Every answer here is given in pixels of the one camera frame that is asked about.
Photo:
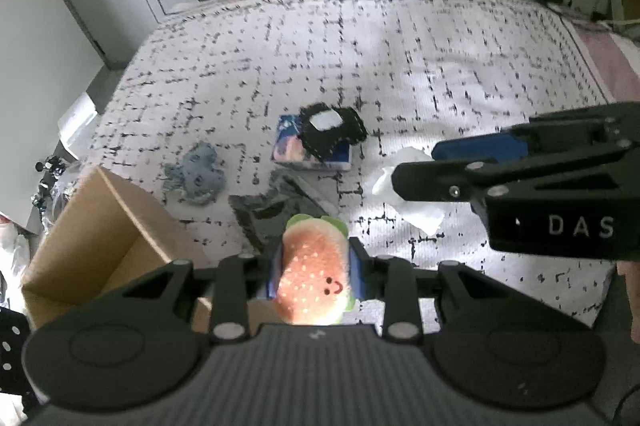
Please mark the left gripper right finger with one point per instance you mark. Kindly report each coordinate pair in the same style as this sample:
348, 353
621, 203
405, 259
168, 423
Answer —
391, 280

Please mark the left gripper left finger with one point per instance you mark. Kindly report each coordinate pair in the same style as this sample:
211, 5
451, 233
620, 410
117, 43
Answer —
244, 289

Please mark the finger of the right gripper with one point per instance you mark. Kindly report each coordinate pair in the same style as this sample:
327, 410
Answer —
460, 181
548, 133

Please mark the hamburger plush toy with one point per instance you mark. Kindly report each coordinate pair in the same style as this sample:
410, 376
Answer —
314, 286

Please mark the black stitched plush patch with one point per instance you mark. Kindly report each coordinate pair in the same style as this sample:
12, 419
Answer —
322, 128

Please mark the white crumpled tissue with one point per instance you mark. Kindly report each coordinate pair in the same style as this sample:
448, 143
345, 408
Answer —
393, 185

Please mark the dark grey cloth piece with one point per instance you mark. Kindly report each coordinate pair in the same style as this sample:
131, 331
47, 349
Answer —
263, 217

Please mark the open cardboard box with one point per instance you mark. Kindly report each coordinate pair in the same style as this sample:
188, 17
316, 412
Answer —
110, 233

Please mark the small grey felt toy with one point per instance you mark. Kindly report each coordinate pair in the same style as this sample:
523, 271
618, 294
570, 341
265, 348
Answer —
197, 177

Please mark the patterned white bed cover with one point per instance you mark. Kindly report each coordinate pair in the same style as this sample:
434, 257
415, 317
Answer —
416, 71

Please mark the black polka dot chair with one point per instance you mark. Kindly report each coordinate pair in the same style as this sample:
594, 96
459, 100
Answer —
14, 331

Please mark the white square box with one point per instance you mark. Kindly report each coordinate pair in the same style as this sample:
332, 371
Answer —
76, 118

